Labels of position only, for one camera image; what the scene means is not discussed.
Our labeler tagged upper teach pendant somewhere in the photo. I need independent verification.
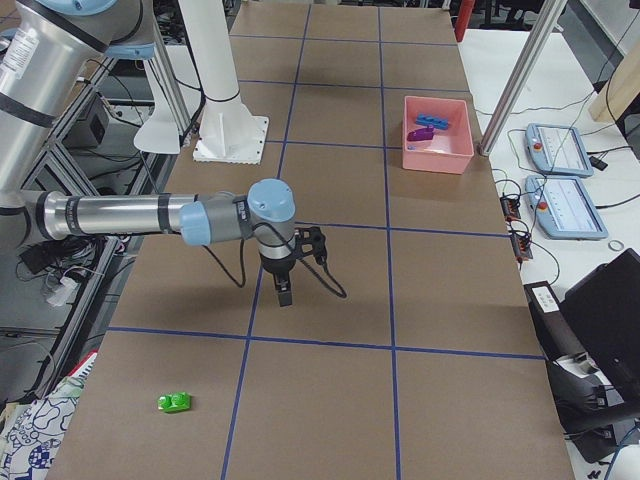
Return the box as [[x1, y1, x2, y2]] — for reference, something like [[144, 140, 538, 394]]
[[525, 123, 593, 178]]

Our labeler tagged white curved panel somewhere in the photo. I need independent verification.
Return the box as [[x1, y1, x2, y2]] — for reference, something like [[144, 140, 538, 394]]
[[134, 57, 182, 154]]

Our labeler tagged long blue lego block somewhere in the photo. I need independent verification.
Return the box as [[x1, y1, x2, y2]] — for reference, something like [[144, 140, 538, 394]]
[[414, 114, 449, 130]]

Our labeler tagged black monitor stand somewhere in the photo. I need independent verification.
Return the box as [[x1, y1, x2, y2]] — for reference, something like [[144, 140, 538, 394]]
[[524, 281, 639, 463]]

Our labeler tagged purple lego block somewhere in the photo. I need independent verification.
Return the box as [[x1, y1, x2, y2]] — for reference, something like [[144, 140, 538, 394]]
[[406, 125, 435, 142]]

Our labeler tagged patterned white blue cloth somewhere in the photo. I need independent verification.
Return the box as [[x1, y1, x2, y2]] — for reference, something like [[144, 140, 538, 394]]
[[1, 377, 85, 480]]

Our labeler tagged black power adapter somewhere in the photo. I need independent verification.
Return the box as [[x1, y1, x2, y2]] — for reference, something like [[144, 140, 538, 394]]
[[19, 245, 51, 274]]

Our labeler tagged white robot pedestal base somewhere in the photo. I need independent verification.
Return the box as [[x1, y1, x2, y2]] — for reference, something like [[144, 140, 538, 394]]
[[179, 0, 269, 164]]

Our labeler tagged white remote control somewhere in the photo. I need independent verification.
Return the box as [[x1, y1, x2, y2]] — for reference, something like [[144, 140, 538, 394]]
[[531, 285, 559, 313]]

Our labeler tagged red object background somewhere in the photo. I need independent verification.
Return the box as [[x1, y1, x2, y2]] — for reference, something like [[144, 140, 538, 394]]
[[454, 0, 476, 43]]

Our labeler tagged green lego block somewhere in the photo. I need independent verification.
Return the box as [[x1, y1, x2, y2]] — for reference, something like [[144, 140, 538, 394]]
[[157, 391, 192, 413]]

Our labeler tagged orange terminal block board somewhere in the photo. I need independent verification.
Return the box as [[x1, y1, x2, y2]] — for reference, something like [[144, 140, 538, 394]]
[[500, 196, 521, 222]]

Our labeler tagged black laptop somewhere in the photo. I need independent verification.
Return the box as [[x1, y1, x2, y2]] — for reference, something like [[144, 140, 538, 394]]
[[560, 248, 639, 400]]

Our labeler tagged lower teach pendant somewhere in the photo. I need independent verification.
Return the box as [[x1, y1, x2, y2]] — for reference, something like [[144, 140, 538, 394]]
[[525, 175, 608, 240]]

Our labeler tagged aluminium frame post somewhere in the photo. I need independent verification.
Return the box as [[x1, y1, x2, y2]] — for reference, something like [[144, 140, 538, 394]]
[[478, 0, 568, 157]]

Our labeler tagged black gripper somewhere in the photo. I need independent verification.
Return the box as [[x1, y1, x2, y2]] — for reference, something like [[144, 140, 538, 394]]
[[259, 225, 328, 307]]

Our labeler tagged teach pendant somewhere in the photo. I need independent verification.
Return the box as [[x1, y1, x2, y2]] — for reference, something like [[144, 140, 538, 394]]
[[525, 123, 593, 178], [525, 175, 608, 240]]

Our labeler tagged lower terminal block board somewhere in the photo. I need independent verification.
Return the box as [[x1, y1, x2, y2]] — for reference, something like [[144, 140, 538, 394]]
[[509, 230, 533, 264]]

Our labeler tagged pink plastic box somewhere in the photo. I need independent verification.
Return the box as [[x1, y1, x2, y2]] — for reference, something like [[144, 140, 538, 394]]
[[402, 96, 474, 175]]

